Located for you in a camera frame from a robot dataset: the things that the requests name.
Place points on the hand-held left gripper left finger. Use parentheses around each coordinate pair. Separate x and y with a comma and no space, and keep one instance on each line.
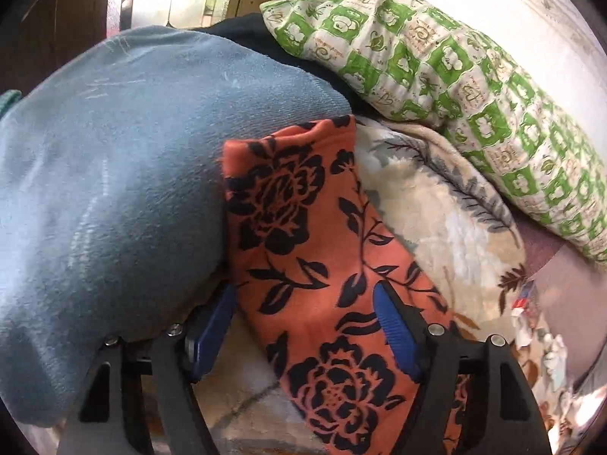
(212,339)

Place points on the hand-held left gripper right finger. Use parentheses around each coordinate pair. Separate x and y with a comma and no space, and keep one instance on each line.
(394,329)

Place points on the orange black floral garment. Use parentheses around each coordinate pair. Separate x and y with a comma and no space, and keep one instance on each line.
(303,227)

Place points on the cream leaf-pattern blanket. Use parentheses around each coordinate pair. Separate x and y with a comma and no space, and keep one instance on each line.
(441,208)

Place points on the blanket label tag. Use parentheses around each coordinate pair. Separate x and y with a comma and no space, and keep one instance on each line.
(525,295)

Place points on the white crumpled cloth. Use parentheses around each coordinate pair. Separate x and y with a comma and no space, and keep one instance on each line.
(545,346)

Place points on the pink bedsheet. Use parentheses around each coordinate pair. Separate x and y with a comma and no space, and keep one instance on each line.
(571,289)

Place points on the blue-grey fleece blanket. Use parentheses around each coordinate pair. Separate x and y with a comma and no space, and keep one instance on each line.
(118,175)

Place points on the green checked pillow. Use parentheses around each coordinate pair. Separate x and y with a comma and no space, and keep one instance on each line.
(427,66)

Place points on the black cloth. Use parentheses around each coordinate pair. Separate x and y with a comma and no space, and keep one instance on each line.
(246,33)

